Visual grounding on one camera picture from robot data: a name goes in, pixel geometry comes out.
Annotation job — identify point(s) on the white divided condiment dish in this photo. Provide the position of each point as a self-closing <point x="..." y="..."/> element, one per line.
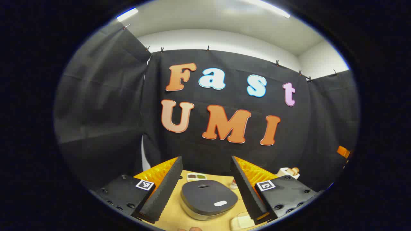
<point x="196" y="176"/>

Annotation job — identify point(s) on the toasted bread slice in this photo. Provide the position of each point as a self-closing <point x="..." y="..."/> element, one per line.
<point x="293" y="170"/>

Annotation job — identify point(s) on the ceiling light strip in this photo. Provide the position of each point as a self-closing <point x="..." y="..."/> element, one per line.
<point x="126" y="14"/>

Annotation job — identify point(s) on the white toaster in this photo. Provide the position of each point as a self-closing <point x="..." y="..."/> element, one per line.
<point x="284" y="172"/>

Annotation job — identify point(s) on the dark grey rice cooker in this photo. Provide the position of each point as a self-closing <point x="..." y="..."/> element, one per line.
<point x="205" y="195"/>

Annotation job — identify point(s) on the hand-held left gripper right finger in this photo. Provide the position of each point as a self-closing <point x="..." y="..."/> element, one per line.
<point x="245" y="192"/>

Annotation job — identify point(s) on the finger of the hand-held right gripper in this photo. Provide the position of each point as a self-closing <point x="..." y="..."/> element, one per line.
<point x="343" y="151"/>

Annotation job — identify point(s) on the clear plastic water bottle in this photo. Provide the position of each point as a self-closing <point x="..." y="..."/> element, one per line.
<point x="234" y="184"/>

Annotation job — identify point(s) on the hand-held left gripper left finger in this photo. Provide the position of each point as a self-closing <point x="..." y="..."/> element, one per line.
<point x="167" y="192"/>

